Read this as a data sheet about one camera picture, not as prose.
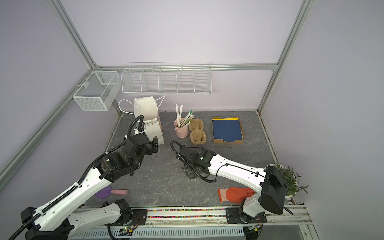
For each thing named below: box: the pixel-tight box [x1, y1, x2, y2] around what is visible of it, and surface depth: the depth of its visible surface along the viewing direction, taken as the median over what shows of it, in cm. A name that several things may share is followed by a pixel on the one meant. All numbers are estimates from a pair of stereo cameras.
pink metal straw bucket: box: [173, 118, 189, 138], surface depth 103 cm
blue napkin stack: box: [212, 117, 244, 142], surface depth 108 cm
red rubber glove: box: [218, 187, 257, 204], surface depth 81 cm
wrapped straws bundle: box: [175, 103, 195, 128], surface depth 101 cm
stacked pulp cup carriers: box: [188, 118, 207, 145], surface depth 104 cm
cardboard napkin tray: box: [212, 117, 245, 144], surface depth 107 cm
